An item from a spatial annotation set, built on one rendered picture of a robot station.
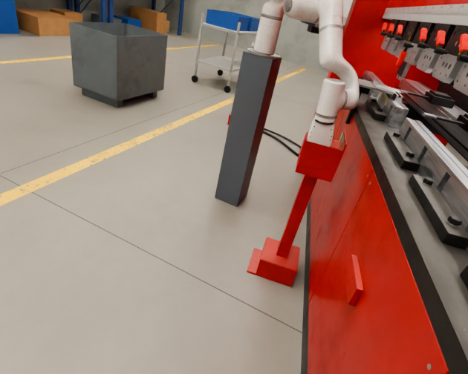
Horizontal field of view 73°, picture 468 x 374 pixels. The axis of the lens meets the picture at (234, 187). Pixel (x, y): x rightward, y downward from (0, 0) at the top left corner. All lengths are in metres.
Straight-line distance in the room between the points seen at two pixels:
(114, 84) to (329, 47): 2.56
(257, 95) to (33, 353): 1.59
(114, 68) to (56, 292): 2.38
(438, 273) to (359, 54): 2.13
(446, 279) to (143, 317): 1.18
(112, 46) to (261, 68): 1.92
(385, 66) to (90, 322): 2.47
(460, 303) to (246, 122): 1.52
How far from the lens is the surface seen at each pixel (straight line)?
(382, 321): 0.88
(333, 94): 1.29
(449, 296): 0.71
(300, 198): 1.53
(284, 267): 1.70
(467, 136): 1.59
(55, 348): 1.50
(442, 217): 0.90
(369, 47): 2.69
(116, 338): 1.49
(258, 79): 1.88
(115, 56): 3.46
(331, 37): 1.36
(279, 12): 1.90
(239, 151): 2.03
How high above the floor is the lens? 1.26
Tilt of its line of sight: 31 degrees down
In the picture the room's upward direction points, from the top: 13 degrees clockwise
